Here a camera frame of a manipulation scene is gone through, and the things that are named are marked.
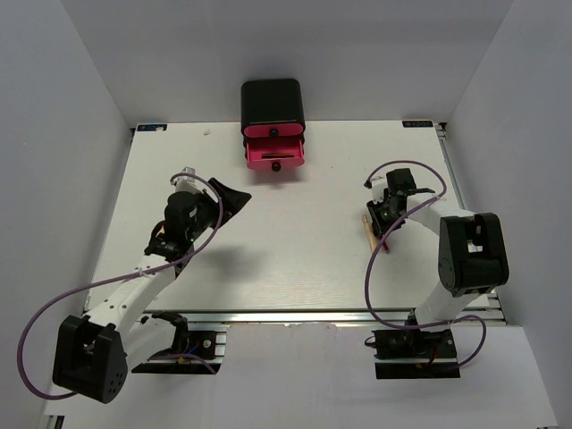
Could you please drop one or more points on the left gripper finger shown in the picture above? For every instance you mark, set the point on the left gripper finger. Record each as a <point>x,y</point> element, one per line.
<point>229,211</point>
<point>232,199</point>

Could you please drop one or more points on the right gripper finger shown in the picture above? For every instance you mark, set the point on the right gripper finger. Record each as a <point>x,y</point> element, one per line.
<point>379,229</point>
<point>375,211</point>

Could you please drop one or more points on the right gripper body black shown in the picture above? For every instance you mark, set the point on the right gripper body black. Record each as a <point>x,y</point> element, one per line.
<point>388,217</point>

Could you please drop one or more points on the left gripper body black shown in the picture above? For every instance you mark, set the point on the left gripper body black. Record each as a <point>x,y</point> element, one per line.
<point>207,213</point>

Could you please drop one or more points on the pink drawer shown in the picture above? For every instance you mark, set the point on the pink drawer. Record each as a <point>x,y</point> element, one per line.
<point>273,130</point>
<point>254,148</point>

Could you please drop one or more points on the black drawer cabinet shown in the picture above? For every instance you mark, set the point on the black drawer cabinet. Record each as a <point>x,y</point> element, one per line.
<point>271,101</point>

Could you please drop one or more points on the red black lipstick tube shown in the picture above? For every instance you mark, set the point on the red black lipstick tube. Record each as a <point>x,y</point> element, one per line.
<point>277,156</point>

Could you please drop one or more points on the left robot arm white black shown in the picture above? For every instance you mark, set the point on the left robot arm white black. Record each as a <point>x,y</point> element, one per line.
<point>95,352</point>

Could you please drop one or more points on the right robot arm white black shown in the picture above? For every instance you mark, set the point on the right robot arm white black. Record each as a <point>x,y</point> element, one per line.
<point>471,259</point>

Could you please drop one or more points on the gold concealer tube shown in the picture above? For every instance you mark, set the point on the gold concealer tube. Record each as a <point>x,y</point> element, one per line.
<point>371,238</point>

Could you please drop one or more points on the right blue table label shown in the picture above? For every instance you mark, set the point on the right blue table label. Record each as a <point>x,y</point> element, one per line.
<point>417,124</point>

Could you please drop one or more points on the blue table label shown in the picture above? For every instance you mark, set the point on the blue table label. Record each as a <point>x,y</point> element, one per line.
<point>417,124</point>
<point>152,127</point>

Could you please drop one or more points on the left blue table label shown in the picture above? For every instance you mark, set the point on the left blue table label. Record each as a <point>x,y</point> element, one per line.
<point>152,127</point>

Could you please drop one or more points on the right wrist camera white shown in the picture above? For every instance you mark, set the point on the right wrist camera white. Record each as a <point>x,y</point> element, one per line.
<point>377,185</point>

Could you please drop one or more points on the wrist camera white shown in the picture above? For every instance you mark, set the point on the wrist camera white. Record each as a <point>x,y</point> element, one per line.
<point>377,185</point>
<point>185,182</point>

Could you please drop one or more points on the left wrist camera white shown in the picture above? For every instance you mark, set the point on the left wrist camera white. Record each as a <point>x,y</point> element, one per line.
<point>185,182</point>

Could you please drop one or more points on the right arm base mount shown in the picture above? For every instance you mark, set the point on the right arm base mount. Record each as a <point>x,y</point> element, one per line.
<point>414,354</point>

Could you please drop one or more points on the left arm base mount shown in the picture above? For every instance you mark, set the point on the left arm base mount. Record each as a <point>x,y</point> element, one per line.
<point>167,343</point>

